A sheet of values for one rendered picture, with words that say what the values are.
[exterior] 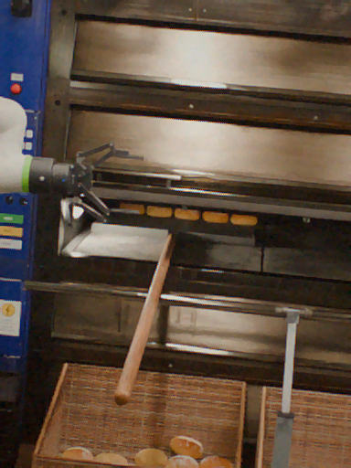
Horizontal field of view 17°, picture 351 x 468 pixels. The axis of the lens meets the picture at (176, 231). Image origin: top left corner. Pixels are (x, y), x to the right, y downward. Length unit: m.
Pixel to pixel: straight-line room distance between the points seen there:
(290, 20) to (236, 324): 0.90
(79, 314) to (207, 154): 0.62
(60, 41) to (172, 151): 0.45
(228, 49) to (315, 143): 0.37
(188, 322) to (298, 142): 0.63
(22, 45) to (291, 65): 0.77
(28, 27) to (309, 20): 0.80
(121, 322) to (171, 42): 0.84
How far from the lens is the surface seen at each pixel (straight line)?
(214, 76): 3.44
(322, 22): 3.47
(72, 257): 3.56
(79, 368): 3.61
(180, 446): 3.53
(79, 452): 3.52
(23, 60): 3.50
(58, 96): 3.51
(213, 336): 3.55
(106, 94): 3.49
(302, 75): 3.45
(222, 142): 3.48
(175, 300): 3.16
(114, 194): 3.36
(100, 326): 3.58
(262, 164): 3.46
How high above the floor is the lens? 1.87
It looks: 10 degrees down
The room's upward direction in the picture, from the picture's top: 5 degrees clockwise
